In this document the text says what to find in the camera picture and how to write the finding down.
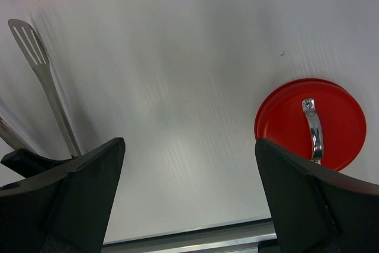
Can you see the red lid with metal handle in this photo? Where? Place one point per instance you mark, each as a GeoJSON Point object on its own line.
{"type": "Point", "coordinates": [315, 119]}

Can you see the aluminium mounting rail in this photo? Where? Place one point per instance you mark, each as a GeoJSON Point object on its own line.
{"type": "Point", "coordinates": [242, 237]}

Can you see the stainless steel tongs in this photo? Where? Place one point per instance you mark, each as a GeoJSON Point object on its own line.
{"type": "Point", "coordinates": [30, 102]}

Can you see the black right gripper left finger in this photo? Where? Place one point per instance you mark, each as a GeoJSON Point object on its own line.
{"type": "Point", "coordinates": [60, 205]}

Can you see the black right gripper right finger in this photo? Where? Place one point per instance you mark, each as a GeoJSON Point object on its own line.
{"type": "Point", "coordinates": [314, 208]}

